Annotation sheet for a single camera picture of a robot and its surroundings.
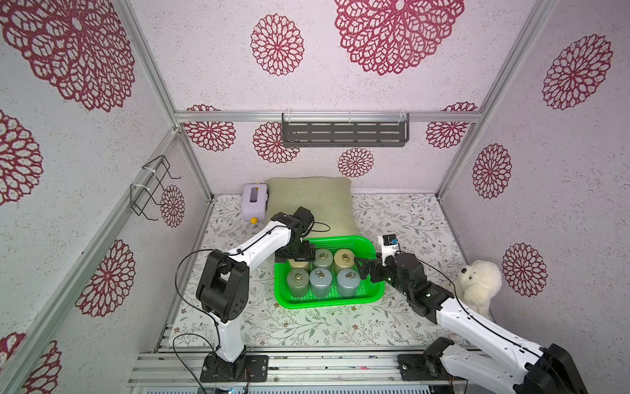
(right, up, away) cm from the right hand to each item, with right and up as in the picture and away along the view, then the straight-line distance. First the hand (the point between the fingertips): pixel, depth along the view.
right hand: (364, 255), depth 80 cm
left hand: (-22, -3, +9) cm, 24 cm away
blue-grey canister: (-14, -9, +3) cm, 17 cm away
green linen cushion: (-10, +21, +22) cm, 32 cm away
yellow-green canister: (-22, -5, +8) cm, 24 cm away
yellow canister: (-6, -3, +7) cm, 10 cm away
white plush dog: (+32, -7, -7) cm, 34 cm away
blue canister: (-5, -10, +3) cm, 11 cm away
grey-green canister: (-13, -2, +8) cm, 15 cm away
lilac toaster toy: (-42, +19, +26) cm, 53 cm away
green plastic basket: (+4, -16, +9) cm, 19 cm away
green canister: (-22, -9, +3) cm, 24 cm away
